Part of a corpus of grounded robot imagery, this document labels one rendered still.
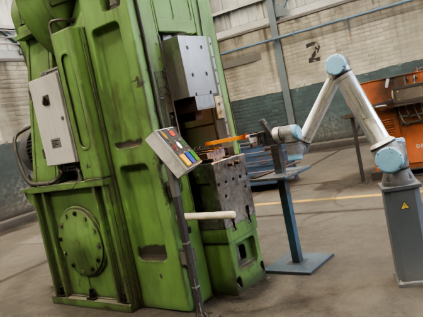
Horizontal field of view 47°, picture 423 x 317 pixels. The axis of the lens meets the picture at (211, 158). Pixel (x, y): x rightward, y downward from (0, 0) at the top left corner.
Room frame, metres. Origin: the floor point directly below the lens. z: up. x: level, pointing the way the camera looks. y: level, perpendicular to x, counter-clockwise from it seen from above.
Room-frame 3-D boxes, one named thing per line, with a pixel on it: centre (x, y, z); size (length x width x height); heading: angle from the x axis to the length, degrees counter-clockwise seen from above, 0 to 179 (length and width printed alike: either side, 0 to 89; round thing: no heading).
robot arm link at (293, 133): (2.98, -0.50, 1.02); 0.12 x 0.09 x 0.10; 52
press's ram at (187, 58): (3.48, 0.10, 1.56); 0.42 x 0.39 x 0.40; 52
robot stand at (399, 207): (2.89, -1.07, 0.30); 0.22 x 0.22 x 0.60; 77
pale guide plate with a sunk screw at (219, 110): (3.64, -0.13, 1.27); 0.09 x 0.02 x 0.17; 142
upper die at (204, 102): (3.44, 0.13, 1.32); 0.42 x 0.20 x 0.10; 52
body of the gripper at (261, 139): (3.08, -0.37, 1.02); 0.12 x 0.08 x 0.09; 52
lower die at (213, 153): (3.44, 0.13, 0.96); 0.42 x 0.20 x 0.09; 52
